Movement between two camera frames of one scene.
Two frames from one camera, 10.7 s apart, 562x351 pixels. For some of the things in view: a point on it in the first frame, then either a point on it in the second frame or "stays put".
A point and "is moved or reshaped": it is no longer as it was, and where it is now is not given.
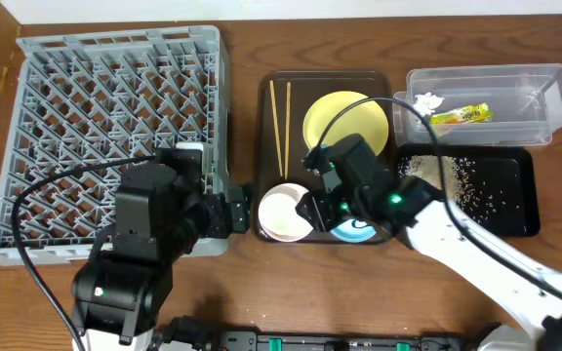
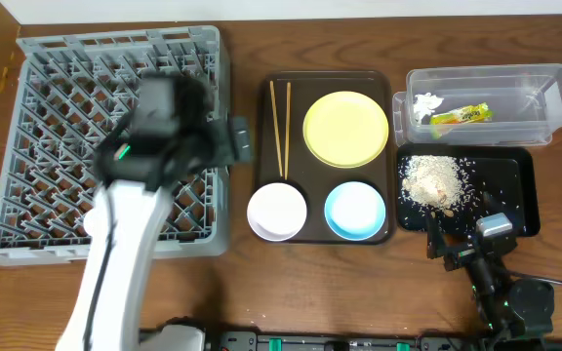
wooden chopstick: [274, 111] stays put
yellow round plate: [365, 118] stays put
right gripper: [321, 206] → [460, 254]
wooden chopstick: [287, 127] stays put
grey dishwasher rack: [81, 98] stays put
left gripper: [237, 210] → [238, 139]
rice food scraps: [470, 197] is moved or reshaped
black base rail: [181, 334] stays put
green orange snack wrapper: [471, 113] stays put
